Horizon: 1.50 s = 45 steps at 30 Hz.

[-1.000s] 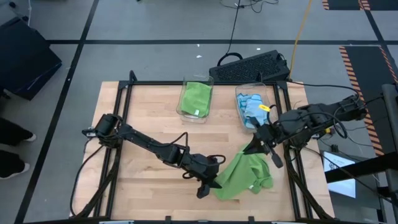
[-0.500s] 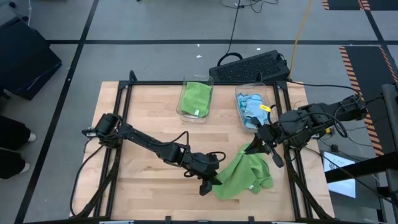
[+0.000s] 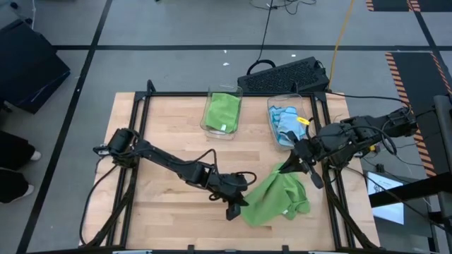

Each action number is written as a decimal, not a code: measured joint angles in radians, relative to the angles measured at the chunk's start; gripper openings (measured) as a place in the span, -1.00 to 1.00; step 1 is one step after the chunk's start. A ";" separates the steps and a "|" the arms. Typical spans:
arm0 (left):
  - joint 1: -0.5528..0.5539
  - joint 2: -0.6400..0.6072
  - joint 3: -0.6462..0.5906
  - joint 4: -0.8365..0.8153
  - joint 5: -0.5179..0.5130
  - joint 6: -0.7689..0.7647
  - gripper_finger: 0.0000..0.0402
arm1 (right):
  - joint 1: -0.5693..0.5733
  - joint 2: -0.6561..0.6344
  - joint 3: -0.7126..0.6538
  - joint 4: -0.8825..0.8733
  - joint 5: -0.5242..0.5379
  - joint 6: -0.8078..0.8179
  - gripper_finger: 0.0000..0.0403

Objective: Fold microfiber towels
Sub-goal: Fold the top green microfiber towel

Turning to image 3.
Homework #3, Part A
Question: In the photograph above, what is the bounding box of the black mat with orange stripes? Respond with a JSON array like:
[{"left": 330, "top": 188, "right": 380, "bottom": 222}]
[
  {"left": 384, "top": 51, "right": 452, "bottom": 178},
  {"left": 365, "top": 0, "right": 452, "bottom": 13}
]

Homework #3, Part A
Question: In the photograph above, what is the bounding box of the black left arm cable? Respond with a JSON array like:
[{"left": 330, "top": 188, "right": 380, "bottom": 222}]
[{"left": 79, "top": 164, "right": 119, "bottom": 247}]

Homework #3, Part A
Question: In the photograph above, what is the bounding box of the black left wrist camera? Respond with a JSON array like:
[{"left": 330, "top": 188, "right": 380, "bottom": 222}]
[{"left": 225, "top": 172, "right": 249, "bottom": 190}]

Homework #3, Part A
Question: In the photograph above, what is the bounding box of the monitor with white screen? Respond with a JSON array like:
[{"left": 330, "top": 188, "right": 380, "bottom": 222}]
[{"left": 367, "top": 170, "right": 405, "bottom": 226}]

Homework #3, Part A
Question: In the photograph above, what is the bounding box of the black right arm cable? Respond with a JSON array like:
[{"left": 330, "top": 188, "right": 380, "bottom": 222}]
[{"left": 328, "top": 91, "right": 413, "bottom": 111}]

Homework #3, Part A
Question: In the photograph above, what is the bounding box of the black diagonal bar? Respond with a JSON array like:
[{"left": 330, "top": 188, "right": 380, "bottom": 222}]
[{"left": 369, "top": 171, "right": 452, "bottom": 209}]

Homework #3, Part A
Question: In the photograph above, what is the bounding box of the yellow cable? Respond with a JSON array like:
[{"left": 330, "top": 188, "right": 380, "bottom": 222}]
[{"left": 327, "top": 0, "right": 356, "bottom": 90}]

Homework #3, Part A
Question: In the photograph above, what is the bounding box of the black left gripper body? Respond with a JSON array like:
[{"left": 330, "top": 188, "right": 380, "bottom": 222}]
[{"left": 196, "top": 166, "right": 249, "bottom": 205}]

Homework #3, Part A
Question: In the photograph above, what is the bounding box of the black left wrist camera cable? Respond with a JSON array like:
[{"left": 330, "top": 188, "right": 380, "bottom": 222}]
[{"left": 192, "top": 147, "right": 258, "bottom": 202}]

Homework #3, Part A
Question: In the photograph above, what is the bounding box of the clear plastic bin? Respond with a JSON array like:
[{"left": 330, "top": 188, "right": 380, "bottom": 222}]
[
  {"left": 267, "top": 93, "right": 316, "bottom": 152},
  {"left": 200, "top": 84, "right": 244, "bottom": 141}
]

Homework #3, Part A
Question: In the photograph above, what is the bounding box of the person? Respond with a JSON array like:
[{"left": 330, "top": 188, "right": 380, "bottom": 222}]
[{"left": 0, "top": 130, "right": 42, "bottom": 205}]

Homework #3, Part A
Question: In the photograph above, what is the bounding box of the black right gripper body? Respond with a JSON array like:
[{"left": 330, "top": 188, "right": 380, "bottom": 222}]
[{"left": 294, "top": 133, "right": 340, "bottom": 166}]

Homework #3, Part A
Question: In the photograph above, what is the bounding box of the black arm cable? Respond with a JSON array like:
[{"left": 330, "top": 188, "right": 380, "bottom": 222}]
[
  {"left": 328, "top": 91, "right": 413, "bottom": 111},
  {"left": 79, "top": 164, "right": 119, "bottom": 247}
]

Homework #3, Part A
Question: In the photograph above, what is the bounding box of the black floor cable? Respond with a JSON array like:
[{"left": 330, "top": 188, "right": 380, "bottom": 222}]
[{"left": 246, "top": 0, "right": 318, "bottom": 75}]

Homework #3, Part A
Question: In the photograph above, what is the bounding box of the black metal table frame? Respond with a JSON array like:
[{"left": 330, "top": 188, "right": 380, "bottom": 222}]
[{"left": 79, "top": 79, "right": 381, "bottom": 254}]

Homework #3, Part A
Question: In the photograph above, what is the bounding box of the large black case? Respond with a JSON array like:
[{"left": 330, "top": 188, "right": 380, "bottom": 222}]
[{"left": 0, "top": 19, "right": 71, "bottom": 114}]

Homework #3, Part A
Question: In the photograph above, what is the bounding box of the grey post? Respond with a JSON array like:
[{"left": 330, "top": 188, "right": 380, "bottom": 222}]
[{"left": 433, "top": 94, "right": 452, "bottom": 230}]

